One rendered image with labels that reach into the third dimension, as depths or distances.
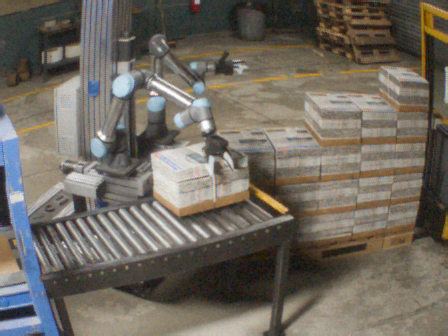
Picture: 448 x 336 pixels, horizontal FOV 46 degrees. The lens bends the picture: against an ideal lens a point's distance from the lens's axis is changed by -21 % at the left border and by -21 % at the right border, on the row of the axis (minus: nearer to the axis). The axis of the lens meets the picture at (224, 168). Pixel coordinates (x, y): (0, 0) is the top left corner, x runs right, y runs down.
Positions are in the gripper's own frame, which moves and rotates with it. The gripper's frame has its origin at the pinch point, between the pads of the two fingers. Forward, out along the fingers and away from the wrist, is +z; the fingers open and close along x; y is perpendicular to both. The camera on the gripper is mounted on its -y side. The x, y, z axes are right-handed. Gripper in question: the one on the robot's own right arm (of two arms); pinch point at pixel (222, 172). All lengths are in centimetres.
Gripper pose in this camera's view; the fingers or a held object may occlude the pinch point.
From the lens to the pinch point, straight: 296.0
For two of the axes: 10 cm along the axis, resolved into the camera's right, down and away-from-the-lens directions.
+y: -4.1, 2.0, 8.9
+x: -8.7, 2.1, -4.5
